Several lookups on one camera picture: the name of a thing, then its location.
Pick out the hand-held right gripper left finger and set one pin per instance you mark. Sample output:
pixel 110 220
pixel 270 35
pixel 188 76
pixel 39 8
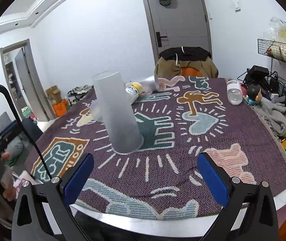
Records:
pixel 79 178

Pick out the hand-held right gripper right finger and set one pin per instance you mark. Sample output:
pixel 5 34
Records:
pixel 213 178

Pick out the tall frosted plastic cup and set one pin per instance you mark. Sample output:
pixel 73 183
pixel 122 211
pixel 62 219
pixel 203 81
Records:
pixel 117 110

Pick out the small translucent plastic cup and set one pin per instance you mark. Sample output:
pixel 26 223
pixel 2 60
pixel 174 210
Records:
pixel 95 111

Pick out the purple printed blanket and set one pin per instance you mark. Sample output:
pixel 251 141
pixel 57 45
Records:
pixel 163 135

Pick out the orange paper bag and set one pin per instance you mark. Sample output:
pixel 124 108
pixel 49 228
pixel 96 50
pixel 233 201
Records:
pixel 60 108

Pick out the dark storage shelf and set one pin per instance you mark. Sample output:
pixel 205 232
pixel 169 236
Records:
pixel 14 85

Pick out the open grey door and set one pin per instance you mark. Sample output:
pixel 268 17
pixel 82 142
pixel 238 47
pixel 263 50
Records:
pixel 31 85

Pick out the grey cloth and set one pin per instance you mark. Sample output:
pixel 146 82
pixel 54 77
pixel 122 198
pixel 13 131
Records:
pixel 274 119

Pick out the clear plastic bottle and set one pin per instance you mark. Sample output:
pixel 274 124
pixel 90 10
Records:
pixel 233 94

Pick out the pair of shoes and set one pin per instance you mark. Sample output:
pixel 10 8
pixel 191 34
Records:
pixel 80 90

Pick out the cardboard box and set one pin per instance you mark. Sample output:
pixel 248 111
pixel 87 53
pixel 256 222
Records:
pixel 53 94

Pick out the black-haired toy figurine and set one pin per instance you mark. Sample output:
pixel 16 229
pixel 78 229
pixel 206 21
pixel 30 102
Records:
pixel 254 93

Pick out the white bottle with yellow cap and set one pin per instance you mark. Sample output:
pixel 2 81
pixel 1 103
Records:
pixel 132 91

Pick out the orange chair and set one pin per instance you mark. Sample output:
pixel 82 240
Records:
pixel 191 71

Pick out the black device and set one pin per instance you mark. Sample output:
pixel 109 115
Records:
pixel 258 71

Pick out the brown jacket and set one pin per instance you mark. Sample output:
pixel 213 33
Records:
pixel 166 67

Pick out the black jacket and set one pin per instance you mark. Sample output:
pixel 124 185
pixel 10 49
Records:
pixel 193 54

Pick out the clear plastic bag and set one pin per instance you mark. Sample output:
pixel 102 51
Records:
pixel 284 31

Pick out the white wall switch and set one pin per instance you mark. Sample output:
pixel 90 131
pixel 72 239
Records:
pixel 236 6

